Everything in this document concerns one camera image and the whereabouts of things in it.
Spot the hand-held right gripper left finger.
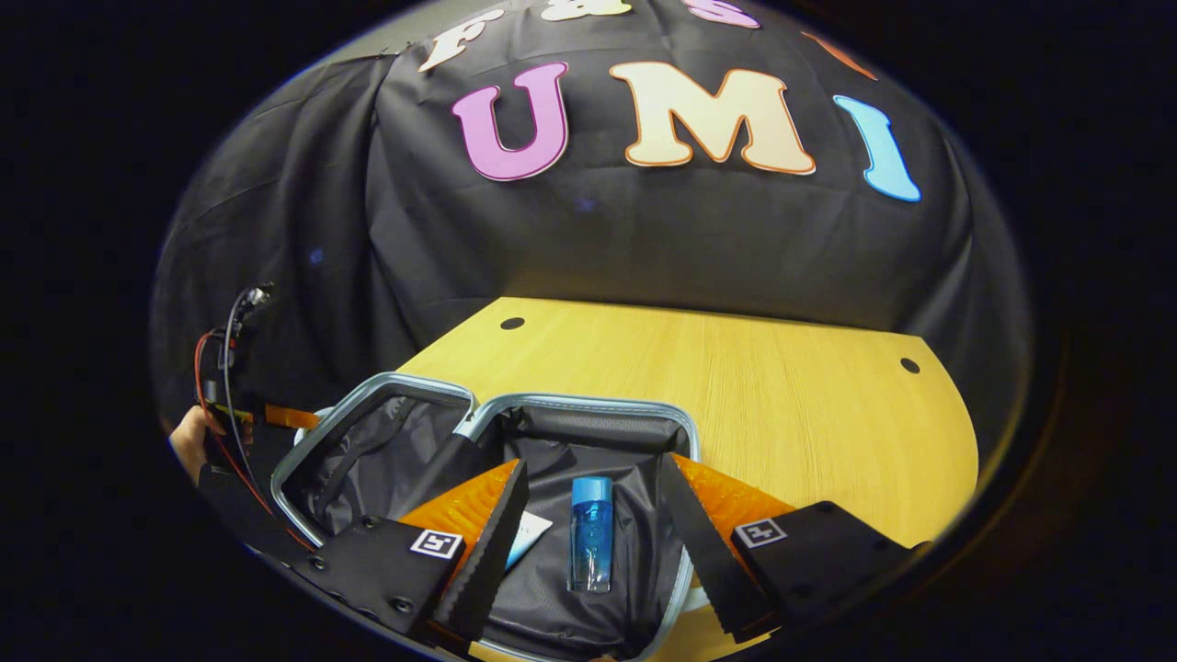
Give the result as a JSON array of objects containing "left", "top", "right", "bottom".
[{"left": 292, "top": 458, "right": 531, "bottom": 645}]

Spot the black cable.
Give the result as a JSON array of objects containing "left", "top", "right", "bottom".
[{"left": 223, "top": 287, "right": 277, "bottom": 516}]

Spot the white squeeze tube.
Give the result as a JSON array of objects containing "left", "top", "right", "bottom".
[{"left": 506, "top": 510, "right": 554, "bottom": 571}]

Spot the red cable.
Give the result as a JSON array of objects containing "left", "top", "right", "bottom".
[{"left": 191, "top": 329, "right": 314, "bottom": 553}]

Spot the light blue small suitcase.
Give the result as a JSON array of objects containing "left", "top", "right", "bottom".
[{"left": 269, "top": 371, "right": 704, "bottom": 662}]

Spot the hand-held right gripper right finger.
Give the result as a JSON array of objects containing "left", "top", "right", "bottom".
[{"left": 657, "top": 452, "right": 930, "bottom": 645}]

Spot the blue transparent bottle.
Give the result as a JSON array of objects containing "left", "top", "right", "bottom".
[{"left": 568, "top": 476, "right": 614, "bottom": 594}]

